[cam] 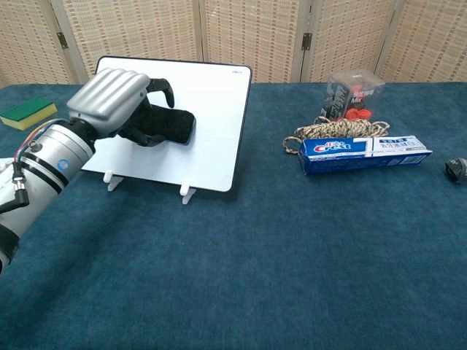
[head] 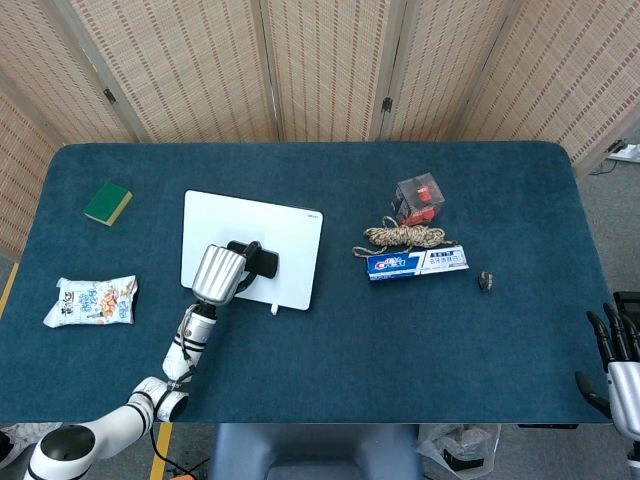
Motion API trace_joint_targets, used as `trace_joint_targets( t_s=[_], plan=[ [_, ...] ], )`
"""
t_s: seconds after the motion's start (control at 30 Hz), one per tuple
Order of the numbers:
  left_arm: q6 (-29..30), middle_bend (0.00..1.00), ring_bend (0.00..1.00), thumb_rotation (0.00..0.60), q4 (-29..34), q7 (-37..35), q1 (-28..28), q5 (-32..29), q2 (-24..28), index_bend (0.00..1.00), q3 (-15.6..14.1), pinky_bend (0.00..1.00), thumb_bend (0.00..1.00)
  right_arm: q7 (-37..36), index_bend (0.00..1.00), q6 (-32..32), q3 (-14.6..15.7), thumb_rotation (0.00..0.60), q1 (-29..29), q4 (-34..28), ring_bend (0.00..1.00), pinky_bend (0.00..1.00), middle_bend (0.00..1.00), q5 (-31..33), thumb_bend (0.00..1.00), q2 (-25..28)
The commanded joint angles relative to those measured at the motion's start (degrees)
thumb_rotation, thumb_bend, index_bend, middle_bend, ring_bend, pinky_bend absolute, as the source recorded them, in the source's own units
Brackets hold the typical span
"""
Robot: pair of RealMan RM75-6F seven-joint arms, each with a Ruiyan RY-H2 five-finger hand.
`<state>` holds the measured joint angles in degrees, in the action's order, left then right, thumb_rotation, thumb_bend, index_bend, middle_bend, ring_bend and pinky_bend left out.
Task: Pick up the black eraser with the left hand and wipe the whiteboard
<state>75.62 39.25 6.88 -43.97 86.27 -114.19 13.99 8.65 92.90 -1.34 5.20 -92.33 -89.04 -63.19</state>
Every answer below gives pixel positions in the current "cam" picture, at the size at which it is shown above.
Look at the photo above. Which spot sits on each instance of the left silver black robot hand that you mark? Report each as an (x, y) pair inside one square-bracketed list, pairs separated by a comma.
[(106, 98)]

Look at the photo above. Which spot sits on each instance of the black rectangular sponge block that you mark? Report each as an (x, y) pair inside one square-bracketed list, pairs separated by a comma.
[(171, 124)]

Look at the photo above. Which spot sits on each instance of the white rectangular board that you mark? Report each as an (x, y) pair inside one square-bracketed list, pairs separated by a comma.
[(215, 127)]

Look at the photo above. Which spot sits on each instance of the bamboo folding screen panel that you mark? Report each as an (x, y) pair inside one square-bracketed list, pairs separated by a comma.
[(255, 36), (346, 36), (430, 40), (135, 33), (25, 40)]

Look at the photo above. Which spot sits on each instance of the dark metal screen hinge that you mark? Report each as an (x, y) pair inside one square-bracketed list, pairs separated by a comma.
[(306, 41), (62, 40)]

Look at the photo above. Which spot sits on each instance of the green yellow sponge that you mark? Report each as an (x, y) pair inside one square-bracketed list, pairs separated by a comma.
[(27, 113)]

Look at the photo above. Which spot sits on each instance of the blue table cloth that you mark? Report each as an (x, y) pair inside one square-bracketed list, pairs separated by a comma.
[(255, 255)]

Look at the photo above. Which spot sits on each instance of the clear plastic box red items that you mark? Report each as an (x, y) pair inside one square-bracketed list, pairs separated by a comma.
[(352, 93)]

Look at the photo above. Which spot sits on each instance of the blue toothpaste box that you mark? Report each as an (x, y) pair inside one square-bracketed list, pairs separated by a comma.
[(361, 155)]

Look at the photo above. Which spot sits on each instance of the small black round object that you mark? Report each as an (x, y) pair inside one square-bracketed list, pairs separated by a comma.
[(458, 169)]

